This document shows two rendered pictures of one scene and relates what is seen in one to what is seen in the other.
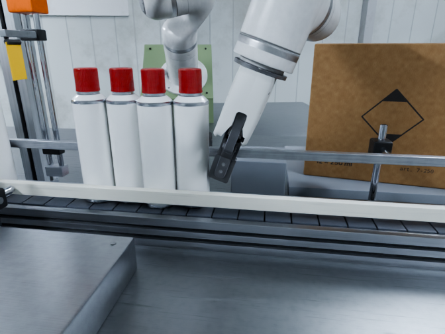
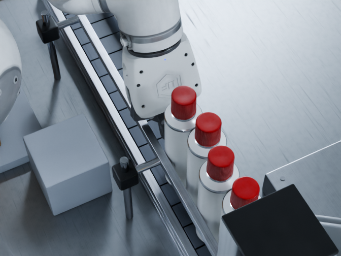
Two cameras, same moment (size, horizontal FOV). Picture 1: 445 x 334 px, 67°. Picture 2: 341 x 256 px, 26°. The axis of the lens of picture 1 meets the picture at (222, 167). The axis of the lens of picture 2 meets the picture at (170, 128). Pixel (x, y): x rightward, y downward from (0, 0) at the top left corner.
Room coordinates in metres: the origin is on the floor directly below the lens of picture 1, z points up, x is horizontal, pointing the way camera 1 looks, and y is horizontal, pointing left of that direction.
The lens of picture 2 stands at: (0.82, 0.50, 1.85)
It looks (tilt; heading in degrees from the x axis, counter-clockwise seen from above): 56 degrees down; 235
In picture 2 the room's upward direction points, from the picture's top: straight up
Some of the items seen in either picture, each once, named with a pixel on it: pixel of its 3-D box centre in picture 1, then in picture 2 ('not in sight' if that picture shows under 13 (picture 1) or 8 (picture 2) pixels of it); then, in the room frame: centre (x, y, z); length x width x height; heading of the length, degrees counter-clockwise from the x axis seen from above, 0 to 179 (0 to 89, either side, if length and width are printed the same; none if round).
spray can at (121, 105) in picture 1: (127, 136); (216, 196); (0.50, 0.15, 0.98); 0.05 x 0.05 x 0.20
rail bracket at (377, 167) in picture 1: (380, 176); (63, 41); (0.51, -0.26, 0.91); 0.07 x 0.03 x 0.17; 172
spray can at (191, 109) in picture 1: (192, 139); (182, 138); (0.48, 0.05, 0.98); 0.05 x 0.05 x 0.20
